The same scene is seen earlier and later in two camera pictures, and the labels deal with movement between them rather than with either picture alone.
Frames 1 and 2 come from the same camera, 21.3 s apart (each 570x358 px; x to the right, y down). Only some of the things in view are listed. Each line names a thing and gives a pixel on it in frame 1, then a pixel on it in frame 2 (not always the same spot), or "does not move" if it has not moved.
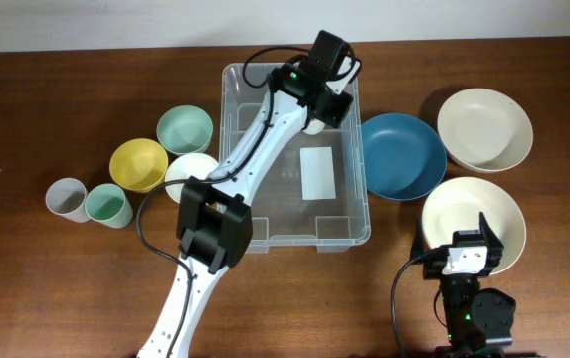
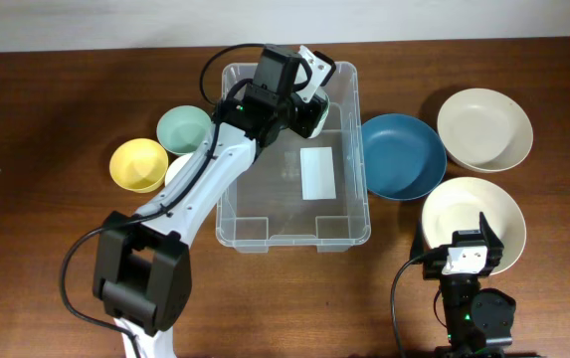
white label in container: (317, 173) does not move
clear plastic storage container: (318, 194) does not move
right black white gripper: (494, 251) does not move
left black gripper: (338, 117) → (316, 110)
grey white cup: (68, 198) → (324, 95)
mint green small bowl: (184, 129) does not move
